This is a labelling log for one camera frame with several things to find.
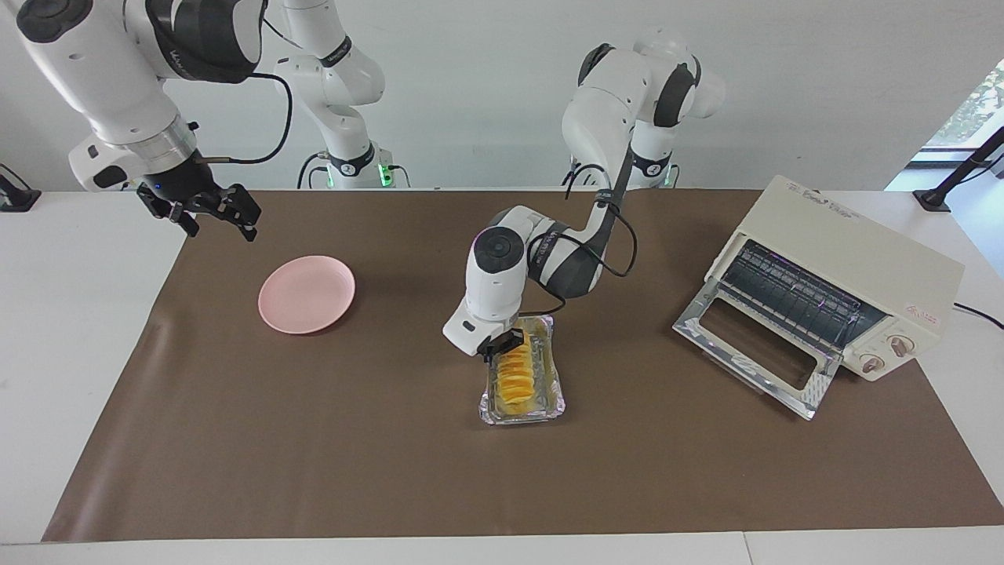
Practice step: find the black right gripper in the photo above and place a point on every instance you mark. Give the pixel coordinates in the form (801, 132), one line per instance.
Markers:
(188, 188)

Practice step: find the cream oven knob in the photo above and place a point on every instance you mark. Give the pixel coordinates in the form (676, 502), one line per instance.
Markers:
(900, 344)
(871, 363)

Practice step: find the cream toaster oven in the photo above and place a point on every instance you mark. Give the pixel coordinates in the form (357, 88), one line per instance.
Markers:
(863, 251)

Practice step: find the brown table mat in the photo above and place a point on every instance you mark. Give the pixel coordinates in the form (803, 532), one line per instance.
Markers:
(510, 471)

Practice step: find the window with green view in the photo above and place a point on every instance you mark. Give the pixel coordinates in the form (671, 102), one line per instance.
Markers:
(969, 110)

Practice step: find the silver aluminium foil tray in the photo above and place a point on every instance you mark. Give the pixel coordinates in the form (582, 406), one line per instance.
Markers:
(554, 392)

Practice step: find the glass oven door, silver frame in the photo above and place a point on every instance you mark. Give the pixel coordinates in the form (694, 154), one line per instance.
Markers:
(694, 326)

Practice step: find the yellow ridged bread loaf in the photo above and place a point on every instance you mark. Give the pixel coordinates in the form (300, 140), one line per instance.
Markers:
(518, 384)

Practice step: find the black desk clamp stand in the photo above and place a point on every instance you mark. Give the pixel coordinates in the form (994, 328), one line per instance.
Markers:
(937, 196)
(16, 196)

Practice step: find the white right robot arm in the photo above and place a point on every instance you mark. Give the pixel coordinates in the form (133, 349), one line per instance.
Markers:
(118, 86)

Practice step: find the pink round plate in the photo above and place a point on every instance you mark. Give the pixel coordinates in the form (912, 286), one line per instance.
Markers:
(306, 294)

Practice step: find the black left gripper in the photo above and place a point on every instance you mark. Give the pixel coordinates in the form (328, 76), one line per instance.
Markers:
(500, 344)

